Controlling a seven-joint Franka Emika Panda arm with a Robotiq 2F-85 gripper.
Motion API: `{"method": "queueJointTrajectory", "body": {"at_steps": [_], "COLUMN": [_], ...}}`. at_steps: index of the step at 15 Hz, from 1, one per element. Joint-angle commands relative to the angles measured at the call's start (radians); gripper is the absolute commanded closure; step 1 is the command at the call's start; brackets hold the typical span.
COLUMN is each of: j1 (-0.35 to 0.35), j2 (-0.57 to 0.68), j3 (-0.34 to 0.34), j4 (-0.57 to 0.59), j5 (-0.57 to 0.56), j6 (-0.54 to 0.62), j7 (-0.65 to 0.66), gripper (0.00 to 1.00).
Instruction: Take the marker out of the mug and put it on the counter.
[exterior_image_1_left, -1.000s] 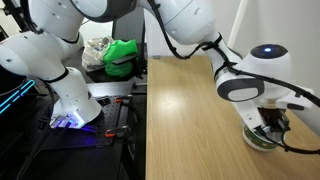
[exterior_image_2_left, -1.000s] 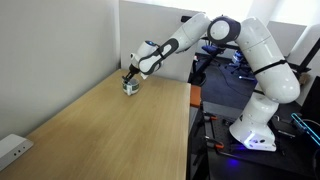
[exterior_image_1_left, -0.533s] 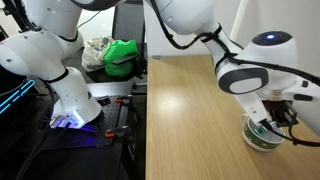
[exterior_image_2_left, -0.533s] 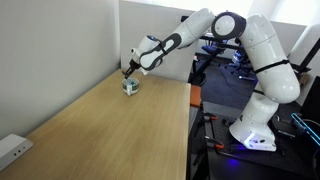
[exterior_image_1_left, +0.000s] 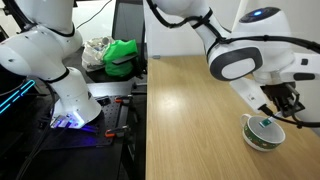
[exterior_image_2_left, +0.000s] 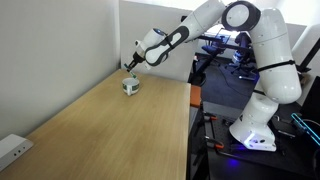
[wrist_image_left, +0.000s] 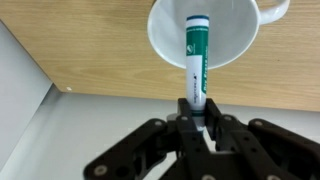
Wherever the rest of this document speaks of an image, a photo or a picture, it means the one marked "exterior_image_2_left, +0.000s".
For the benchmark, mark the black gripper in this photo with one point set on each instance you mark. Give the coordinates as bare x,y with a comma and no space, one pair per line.
137,60

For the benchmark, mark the green and white marker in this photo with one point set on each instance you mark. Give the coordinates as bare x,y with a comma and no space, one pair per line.
133,74

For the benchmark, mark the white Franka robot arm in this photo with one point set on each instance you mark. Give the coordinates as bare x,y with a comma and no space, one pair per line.
273,50

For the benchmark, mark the white mug with green band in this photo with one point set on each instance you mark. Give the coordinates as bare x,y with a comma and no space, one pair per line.
133,87

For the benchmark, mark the white partition panel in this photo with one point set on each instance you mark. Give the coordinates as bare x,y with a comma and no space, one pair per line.
133,20

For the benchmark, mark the orange block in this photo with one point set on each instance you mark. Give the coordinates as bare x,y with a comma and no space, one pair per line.
196,96

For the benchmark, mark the black office chair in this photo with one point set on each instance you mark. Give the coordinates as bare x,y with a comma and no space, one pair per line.
245,41

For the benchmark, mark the white flat device box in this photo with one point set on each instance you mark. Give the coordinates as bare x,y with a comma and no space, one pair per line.
11,148

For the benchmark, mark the black case with cyan light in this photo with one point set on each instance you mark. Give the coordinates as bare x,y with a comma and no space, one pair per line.
306,128

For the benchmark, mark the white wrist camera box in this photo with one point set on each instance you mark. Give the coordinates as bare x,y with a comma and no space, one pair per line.
138,43

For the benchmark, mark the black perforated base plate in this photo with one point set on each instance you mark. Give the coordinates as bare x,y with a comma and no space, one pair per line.
260,163

